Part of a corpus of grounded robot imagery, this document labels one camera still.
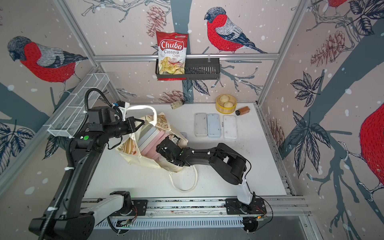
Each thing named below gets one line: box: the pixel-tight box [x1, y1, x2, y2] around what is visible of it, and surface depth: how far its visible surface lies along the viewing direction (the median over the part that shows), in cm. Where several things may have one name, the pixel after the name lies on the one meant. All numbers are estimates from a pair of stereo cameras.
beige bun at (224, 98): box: [219, 94, 230, 103], surface depth 120 cm
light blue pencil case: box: [207, 113, 221, 138], surface depth 106 cm
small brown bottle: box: [235, 106, 251, 116], surface depth 116 cm
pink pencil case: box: [141, 130, 173, 159], surface depth 92 cm
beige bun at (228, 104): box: [223, 101, 234, 108], surface depth 114 cm
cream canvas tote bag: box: [126, 105, 188, 144], surface depth 70 cm
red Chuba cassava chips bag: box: [156, 31, 189, 81], surface depth 87 cm
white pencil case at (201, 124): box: [194, 112, 208, 137], surface depth 106 cm
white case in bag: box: [137, 123, 161, 152], surface depth 90 cm
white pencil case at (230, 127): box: [223, 115, 237, 140], surface depth 106 cm
